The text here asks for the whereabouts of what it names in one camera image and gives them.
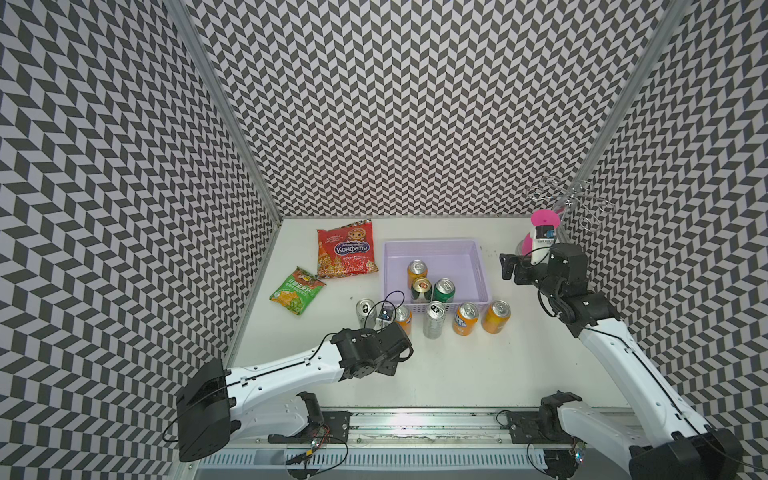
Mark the white Monster can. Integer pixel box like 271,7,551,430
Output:
423,301,446,339
356,299,378,329

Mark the lavender plastic basket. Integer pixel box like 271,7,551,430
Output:
379,238,492,314

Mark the orange Fanta can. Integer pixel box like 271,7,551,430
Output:
452,302,479,336

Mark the gold top green can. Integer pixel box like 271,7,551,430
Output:
410,276,433,303

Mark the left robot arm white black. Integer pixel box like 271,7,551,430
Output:
173,323,413,463

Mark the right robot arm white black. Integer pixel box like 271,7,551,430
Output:
499,243,743,479

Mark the chrome glass holder stand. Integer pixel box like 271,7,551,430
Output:
515,177,617,257

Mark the green snack bag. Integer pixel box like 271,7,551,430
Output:
270,267,326,316

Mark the red candy bag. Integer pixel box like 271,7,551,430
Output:
317,219,378,279

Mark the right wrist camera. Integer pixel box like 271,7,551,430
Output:
530,225,556,265

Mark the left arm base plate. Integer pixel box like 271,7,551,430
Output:
267,410,352,445

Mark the aluminium front rail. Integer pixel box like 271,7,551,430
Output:
179,407,679,451

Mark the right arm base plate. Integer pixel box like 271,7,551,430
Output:
502,410,582,445

